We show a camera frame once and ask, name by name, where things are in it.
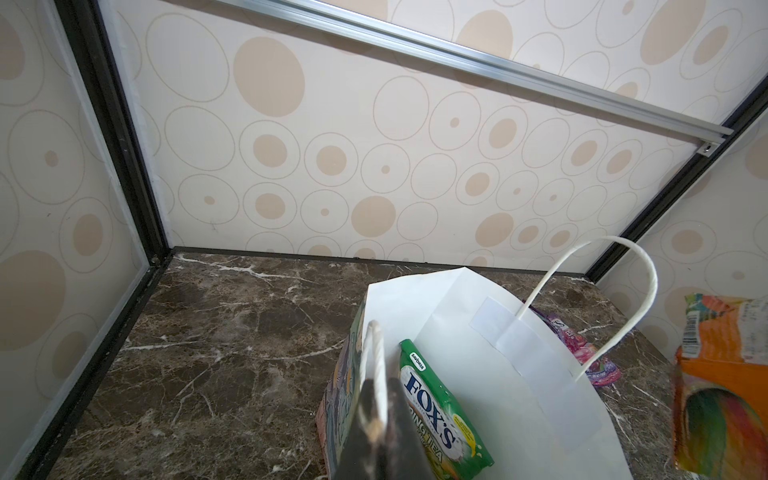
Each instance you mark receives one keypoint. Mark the silver rear aluminium rail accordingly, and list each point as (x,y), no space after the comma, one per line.
(595,102)

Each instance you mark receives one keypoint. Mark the pink candy packet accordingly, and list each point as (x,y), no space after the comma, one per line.
(603,372)

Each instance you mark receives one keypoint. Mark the black corner post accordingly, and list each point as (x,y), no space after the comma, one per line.
(737,123)
(87,36)

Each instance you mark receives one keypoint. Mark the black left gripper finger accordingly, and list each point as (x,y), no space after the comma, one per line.
(376,450)

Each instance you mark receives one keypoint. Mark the white floral paper bag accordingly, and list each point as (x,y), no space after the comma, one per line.
(525,393)

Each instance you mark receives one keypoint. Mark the black left corner post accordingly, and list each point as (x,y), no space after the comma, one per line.
(87,36)

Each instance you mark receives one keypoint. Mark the orange snack packet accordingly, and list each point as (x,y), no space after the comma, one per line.
(720,401)

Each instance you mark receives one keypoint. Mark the green Fox's spring tea packet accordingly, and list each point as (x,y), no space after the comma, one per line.
(453,447)

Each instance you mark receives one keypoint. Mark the black right corner post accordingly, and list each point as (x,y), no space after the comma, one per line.
(737,123)

